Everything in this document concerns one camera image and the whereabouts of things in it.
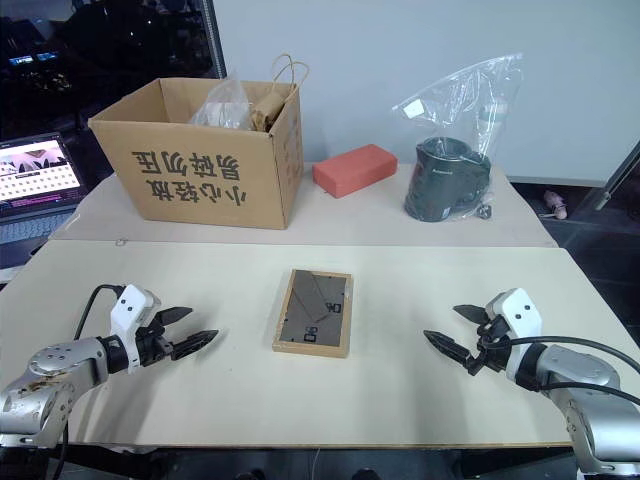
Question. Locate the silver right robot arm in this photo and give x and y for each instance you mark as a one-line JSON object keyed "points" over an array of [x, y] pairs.
{"points": [[600, 430]]}

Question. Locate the pink object on floor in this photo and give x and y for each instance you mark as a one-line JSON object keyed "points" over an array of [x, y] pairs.
{"points": [[555, 202]]}

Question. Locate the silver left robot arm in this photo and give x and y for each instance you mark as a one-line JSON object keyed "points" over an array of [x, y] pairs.
{"points": [[50, 370]]}

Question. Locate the red rectangular brick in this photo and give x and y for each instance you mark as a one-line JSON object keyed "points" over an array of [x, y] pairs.
{"points": [[355, 167]]}

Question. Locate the printed cardboard box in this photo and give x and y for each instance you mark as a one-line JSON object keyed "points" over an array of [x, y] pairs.
{"points": [[200, 180]]}

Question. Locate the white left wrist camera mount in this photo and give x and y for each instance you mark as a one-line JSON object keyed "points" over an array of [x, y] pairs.
{"points": [[129, 312]]}

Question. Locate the large clear plastic bag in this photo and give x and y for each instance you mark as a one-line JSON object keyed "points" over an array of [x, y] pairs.
{"points": [[475, 95]]}

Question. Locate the wooden picture frame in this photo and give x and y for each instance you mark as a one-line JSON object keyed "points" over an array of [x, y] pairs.
{"points": [[314, 312]]}

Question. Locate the crumpled clear plastic bag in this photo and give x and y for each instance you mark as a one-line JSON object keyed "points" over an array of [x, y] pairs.
{"points": [[222, 105]]}

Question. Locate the dark rounded shape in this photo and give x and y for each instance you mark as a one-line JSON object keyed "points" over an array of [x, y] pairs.
{"points": [[365, 474]]}

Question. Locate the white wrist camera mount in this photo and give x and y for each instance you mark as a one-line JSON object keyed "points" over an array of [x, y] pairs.
{"points": [[129, 312], [522, 312]]}

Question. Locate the laptop computer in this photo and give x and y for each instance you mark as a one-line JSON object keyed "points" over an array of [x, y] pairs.
{"points": [[35, 175]]}

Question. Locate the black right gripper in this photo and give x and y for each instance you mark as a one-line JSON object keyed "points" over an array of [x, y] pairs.
{"points": [[492, 352]]}

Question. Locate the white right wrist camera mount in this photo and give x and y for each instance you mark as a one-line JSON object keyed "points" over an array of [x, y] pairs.
{"points": [[522, 312]]}

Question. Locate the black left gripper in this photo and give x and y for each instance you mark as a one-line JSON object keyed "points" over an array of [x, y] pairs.
{"points": [[152, 348]]}

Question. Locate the black electric kettle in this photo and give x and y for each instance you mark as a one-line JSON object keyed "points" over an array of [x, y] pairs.
{"points": [[440, 180]]}

